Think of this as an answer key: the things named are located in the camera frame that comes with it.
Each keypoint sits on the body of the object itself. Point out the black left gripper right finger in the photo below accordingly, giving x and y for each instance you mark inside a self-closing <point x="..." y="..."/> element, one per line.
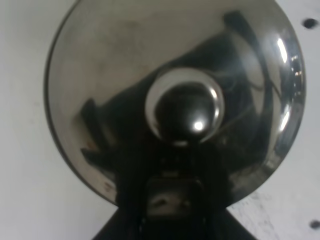
<point x="219" y="224"/>

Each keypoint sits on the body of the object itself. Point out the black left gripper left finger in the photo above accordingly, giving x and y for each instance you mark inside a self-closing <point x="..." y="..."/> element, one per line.
<point x="124" y="224"/>

